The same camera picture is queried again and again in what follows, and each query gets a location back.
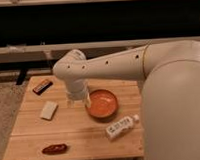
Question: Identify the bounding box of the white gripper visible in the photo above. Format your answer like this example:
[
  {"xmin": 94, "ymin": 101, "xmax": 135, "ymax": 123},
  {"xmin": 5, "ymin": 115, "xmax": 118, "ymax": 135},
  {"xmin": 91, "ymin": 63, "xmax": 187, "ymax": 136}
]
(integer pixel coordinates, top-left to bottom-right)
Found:
[{"xmin": 66, "ymin": 83, "xmax": 92, "ymax": 108}]

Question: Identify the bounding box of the white rectangular sponge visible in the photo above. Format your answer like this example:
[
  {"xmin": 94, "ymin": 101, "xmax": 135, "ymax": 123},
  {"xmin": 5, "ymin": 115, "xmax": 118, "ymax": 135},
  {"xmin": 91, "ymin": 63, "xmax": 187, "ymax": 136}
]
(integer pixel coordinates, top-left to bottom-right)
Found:
[{"xmin": 40, "ymin": 101, "xmax": 58, "ymax": 120}]

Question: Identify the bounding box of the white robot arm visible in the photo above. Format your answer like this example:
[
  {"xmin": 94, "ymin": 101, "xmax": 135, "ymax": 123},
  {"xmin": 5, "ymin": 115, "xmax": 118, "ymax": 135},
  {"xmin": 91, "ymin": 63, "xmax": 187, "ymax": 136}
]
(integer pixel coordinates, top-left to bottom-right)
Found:
[{"xmin": 53, "ymin": 40, "xmax": 200, "ymax": 160}]

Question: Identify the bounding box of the orange bowl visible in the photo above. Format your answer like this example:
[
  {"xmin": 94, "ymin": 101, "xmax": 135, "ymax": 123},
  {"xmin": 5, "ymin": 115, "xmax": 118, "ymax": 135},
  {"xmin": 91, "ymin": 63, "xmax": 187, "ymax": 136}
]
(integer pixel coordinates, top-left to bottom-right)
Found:
[{"xmin": 86, "ymin": 89, "xmax": 119, "ymax": 119}]

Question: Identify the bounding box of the white plastic bottle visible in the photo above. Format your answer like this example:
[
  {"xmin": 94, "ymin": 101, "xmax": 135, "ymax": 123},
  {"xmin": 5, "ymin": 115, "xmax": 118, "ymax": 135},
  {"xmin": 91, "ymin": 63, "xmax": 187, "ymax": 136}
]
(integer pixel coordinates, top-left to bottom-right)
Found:
[{"xmin": 106, "ymin": 115, "xmax": 140, "ymax": 140}]

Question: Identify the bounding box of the dark brown snack bar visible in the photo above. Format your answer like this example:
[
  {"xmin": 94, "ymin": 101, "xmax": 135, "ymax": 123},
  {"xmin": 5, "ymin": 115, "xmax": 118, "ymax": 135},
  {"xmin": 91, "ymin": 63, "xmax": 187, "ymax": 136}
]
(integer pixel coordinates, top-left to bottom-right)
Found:
[{"xmin": 33, "ymin": 79, "xmax": 53, "ymax": 95}]

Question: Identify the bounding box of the wooden table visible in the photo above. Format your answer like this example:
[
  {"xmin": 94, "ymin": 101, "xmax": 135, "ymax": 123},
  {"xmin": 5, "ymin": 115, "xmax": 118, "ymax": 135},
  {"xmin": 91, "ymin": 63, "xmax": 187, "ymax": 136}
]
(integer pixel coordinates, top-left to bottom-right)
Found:
[{"xmin": 3, "ymin": 76, "xmax": 144, "ymax": 160}]

